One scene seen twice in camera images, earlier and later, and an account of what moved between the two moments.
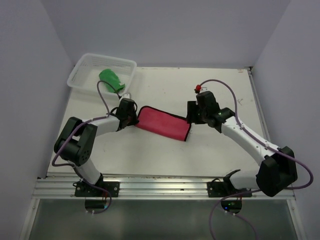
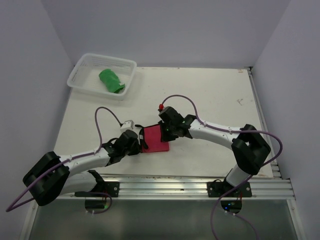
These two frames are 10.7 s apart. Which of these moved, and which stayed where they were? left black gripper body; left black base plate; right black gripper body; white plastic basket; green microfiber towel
Moved: left black gripper body; right black gripper body
Stayed: green microfiber towel; white plastic basket; left black base plate
